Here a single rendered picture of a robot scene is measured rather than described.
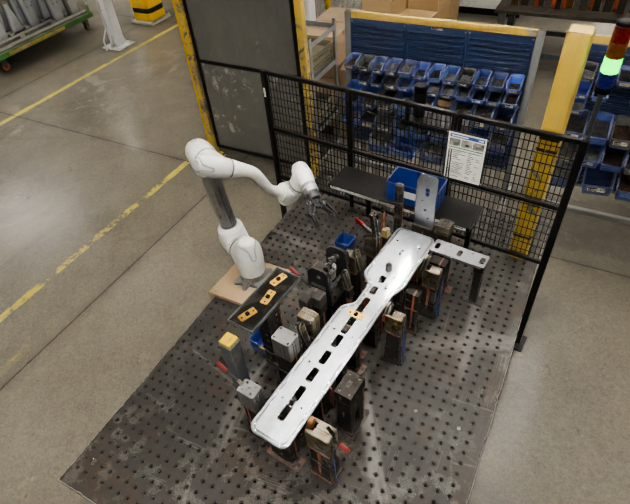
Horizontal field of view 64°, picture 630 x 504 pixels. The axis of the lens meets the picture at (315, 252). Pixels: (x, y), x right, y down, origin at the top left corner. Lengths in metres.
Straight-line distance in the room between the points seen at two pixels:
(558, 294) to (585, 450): 1.17
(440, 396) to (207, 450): 1.10
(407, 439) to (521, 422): 1.11
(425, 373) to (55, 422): 2.36
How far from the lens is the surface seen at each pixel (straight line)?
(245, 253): 2.80
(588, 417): 3.49
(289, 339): 2.18
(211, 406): 2.56
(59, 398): 3.83
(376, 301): 2.43
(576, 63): 2.54
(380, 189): 3.04
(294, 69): 4.38
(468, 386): 2.56
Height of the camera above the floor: 2.85
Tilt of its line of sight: 44 degrees down
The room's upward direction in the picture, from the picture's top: 6 degrees counter-clockwise
